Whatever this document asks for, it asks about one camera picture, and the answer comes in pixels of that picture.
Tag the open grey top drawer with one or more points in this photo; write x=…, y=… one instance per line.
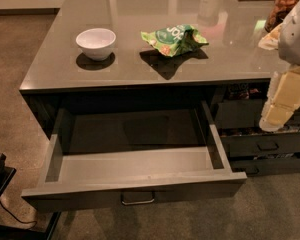
x=93, y=158

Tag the metal drawer handle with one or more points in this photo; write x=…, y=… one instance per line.
x=137, y=198

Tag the grey counter cabinet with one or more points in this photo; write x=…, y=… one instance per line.
x=231, y=73

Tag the lower right drawer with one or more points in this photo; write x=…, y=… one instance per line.
x=265, y=167

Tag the green rice chip bag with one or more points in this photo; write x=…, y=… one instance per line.
x=176, y=40

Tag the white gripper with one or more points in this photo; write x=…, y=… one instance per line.
x=296, y=39

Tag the middle right drawer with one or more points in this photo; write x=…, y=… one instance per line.
x=261, y=144

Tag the glass jar of nuts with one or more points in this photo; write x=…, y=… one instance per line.
x=279, y=11

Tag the white bowl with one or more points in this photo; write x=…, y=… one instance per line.
x=97, y=43

